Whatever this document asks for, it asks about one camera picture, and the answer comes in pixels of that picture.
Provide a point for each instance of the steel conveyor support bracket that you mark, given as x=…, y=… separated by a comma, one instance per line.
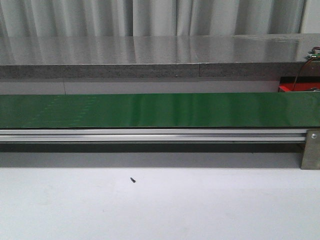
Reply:
x=311, y=154

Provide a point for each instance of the grey stone counter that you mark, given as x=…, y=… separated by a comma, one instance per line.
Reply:
x=218, y=56

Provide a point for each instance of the grey curtain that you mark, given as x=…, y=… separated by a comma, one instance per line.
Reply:
x=100, y=18

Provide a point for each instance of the red plastic tray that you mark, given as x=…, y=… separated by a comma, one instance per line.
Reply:
x=302, y=84

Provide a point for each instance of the aluminium conveyor side rail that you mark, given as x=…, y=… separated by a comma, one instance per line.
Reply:
x=155, y=135

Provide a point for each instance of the small green circuit board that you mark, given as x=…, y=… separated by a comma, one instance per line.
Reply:
x=313, y=54

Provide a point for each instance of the green conveyor belt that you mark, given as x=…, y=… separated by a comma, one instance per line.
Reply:
x=162, y=110

